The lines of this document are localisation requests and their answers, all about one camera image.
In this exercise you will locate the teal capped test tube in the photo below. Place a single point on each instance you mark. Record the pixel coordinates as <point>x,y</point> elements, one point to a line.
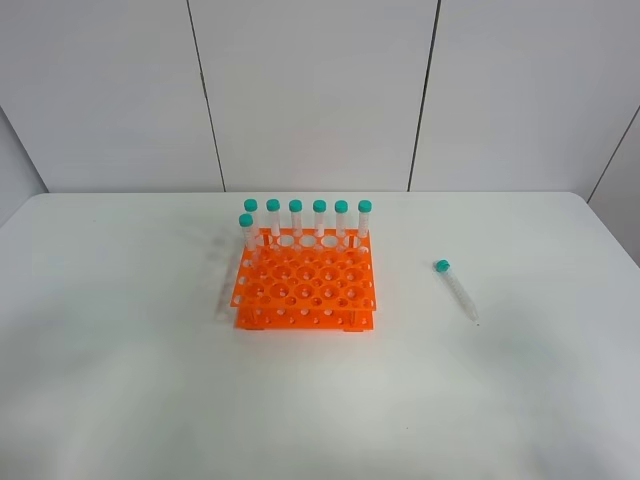
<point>444,269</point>

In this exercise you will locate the orange test tube rack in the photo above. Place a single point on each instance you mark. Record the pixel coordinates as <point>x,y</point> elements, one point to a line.
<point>306,282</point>

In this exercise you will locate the test tube second row left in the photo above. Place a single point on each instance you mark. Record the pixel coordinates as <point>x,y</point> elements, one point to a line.
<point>245,222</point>

